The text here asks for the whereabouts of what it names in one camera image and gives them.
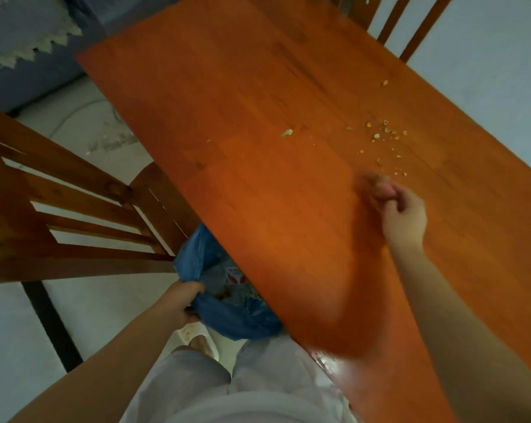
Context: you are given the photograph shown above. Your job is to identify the blue lined waste basket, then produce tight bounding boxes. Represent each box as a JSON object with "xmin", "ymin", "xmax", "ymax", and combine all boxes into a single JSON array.
[{"xmin": 173, "ymin": 223, "xmax": 284, "ymax": 341}]

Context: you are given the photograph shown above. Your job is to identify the person's left hand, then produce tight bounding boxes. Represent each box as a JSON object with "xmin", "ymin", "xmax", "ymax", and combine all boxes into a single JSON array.
[{"xmin": 157, "ymin": 280, "xmax": 206, "ymax": 330}]

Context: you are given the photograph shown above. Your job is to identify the person's left leg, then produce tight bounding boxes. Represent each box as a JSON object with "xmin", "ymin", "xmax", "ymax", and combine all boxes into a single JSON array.
[{"xmin": 172, "ymin": 337, "xmax": 218, "ymax": 360}]

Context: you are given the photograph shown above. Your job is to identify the person's right forearm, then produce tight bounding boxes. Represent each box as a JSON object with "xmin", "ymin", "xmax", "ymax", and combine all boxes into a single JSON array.
[{"xmin": 386, "ymin": 241, "xmax": 531, "ymax": 423}]

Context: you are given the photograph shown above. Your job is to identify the clear plastic bottle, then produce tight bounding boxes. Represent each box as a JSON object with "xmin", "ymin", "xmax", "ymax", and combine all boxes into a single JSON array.
[{"xmin": 203, "ymin": 257, "xmax": 259, "ymax": 300}]

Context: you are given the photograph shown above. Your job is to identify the black baseboard strip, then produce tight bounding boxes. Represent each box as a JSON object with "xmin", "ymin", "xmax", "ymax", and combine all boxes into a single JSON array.
[{"xmin": 21, "ymin": 281, "xmax": 84, "ymax": 373}]

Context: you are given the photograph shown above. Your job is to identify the person's right hand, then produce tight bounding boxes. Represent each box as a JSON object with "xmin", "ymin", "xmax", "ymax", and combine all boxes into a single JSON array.
[{"xmin": 371, "ymin": 182, "xmax": 428, "ymax": 251}]

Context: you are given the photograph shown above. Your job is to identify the pink cleaning cloth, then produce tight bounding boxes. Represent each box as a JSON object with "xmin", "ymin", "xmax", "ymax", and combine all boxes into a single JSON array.
[{"xmin": 363, "ymin": 172, "xmax": 401, "ymax": 203}]

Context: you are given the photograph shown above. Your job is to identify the wooden slat-back chair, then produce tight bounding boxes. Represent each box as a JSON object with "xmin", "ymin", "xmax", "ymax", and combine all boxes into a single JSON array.
[
  {"xmin": 0, "ymin": 103, "xmax": 202, "ymax": 285},
  {"xmin": 331, "ymin": 0, "xmax": 456, "ymax": 63}
]

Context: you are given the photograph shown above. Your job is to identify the orange wooden table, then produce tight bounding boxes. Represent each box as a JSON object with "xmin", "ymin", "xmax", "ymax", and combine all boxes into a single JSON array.
[{"xmin": 76, "ymin": 0, "xmax": 531, "ymax": 423}]

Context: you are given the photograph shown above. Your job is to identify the dark grey bed base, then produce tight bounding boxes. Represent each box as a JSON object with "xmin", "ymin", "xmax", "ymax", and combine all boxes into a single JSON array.
[{"xmin": 0, "ymin": 0, "xmax": 187, "ymax": 113}]

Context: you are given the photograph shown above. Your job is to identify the white bear left slipper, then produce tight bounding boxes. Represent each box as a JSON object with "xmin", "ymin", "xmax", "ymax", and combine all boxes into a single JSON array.
[{"xmin": 177, "ymin": 323, "xmax": 220, "ymax": 362}]

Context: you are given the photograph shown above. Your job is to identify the white shorts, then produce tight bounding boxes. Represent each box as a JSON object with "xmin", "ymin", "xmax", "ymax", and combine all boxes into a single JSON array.
[{"xmin": 120, "ymin": 334, "xmax": 359, "ymax": 423}]

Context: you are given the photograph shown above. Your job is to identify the food crumbs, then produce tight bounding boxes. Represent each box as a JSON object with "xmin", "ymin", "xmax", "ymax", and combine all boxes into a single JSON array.
[{"xmin": 205, "ymin": 79, "xmax": 409, "ymax": 177}]

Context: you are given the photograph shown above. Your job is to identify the person's left forearm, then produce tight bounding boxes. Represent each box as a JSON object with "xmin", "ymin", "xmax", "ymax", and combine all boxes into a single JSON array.
[{"xmin": 7, "ymin": 312, "xmax": 191, "ymax": 423}]

